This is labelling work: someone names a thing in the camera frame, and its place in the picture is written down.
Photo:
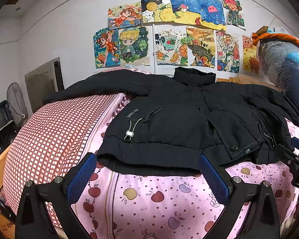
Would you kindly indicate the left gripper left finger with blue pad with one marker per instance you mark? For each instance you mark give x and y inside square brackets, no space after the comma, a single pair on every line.
[33,220]

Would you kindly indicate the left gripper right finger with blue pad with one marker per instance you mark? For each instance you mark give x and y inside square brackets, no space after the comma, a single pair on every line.
[261,220]

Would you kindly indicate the black padded jacket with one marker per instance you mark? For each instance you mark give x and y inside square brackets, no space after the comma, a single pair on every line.
[170,121]

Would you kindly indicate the clear bag of clothes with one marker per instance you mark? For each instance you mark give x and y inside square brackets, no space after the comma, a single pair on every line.
[279,61]

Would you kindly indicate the pink apple print bedsheet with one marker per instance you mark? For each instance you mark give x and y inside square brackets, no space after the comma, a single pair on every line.
[185,207]

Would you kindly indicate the red white checkered quilt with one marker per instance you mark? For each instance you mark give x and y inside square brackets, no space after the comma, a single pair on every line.
[54,139]

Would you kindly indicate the black plastic crate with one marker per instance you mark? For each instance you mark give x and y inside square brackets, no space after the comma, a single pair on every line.
[5,114]

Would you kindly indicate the yellow bear drawing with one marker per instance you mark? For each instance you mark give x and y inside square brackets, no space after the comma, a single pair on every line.
[250,62]

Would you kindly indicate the standing electric fan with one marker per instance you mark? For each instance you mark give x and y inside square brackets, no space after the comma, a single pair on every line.
[16,104]

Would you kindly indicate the orange cloth on bag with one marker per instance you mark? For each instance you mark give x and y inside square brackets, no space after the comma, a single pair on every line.
[264,34]

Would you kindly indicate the city unicorn drawing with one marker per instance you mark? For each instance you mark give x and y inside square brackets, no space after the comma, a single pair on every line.
[227,57]

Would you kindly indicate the grey door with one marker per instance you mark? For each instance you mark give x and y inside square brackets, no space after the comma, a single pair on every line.
[44,81]

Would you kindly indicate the landscape dinosaur drawing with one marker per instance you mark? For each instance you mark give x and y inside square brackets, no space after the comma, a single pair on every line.
[202,45]

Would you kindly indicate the red haired boy drawing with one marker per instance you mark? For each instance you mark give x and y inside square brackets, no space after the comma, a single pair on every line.
[235,17]

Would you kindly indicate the fruit juice drawing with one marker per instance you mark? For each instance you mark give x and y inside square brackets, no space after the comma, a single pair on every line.
[171,46]

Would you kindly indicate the blue sea beach drawing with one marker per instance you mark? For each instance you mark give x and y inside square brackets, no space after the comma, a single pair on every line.
[205,13]

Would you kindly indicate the mermaid girl drawing lower left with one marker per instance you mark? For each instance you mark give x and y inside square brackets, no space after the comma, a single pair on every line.
[106,48]

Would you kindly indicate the blond boy drawing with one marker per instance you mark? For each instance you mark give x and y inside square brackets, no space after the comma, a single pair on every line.
[134,46]

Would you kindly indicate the yellow moon drawing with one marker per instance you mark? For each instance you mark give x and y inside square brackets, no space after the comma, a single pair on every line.
[157,11]

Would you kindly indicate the orange girl drawing upper left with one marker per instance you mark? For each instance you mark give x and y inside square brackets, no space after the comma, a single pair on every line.
[125,16]

